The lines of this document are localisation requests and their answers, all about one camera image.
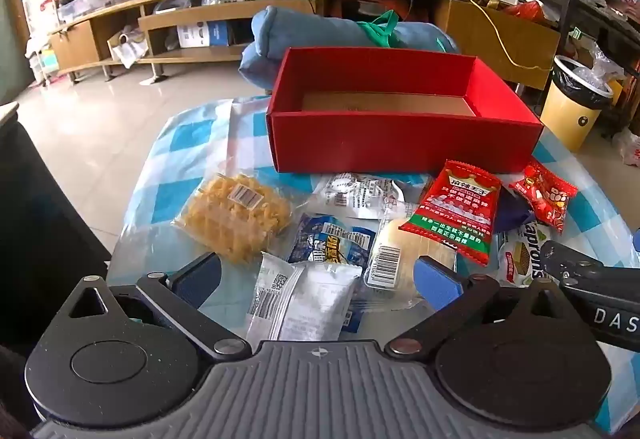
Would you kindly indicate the white snack packet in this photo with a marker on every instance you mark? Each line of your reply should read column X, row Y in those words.
column 310, row 299

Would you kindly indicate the blue checkered tablecloth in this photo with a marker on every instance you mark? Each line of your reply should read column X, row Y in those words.
column 165, row 204

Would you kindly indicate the red cardboard box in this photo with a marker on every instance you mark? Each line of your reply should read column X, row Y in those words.
column 400, row 144

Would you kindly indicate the purple snack packet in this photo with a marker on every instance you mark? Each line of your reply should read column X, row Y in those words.
column 510, row 219

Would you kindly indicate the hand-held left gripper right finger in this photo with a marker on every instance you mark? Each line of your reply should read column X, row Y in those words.
column 437, row 284

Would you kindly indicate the blue white carton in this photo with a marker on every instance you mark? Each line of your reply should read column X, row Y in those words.
column 205, row 34

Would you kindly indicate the yellow crispy noodle packet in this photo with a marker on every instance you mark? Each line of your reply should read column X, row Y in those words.
column 230, row 224

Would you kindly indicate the blue snack packet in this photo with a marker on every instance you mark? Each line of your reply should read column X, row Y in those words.
column 325, row 241

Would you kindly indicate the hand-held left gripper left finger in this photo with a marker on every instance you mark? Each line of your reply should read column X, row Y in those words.
column 197, row 276

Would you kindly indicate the red plastic bag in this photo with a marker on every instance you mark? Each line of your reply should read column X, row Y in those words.
column 522, row 11

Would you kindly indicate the yellow trash bin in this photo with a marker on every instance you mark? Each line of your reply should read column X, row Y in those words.
column 567, row 119

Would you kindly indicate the white plastic bag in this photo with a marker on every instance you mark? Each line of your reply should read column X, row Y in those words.
column 629, row 149

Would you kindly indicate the green white wafer packet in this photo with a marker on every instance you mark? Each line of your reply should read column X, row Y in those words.
column 520, row 259

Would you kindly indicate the clear round bun packet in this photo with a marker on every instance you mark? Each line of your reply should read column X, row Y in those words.
column 395, row 244

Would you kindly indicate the white paper bag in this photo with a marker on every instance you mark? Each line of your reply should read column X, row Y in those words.
column 127, row 49

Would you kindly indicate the rolled blue blanket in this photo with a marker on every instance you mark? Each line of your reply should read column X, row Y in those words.
column 310, row 31

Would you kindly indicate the small red candy packet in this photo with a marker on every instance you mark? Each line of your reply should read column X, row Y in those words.
column 545, row 196

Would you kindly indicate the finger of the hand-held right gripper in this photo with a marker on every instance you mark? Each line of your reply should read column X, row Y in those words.
column 637, row 239
column 565, row 259

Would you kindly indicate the clear printed snack packet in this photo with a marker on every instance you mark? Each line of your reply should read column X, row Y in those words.
column 360, row 196

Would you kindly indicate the orange bag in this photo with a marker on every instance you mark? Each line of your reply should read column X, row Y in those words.
column 350, row 4

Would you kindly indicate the red spicy strip packet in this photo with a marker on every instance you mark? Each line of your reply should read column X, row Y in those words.
column 450, row 214

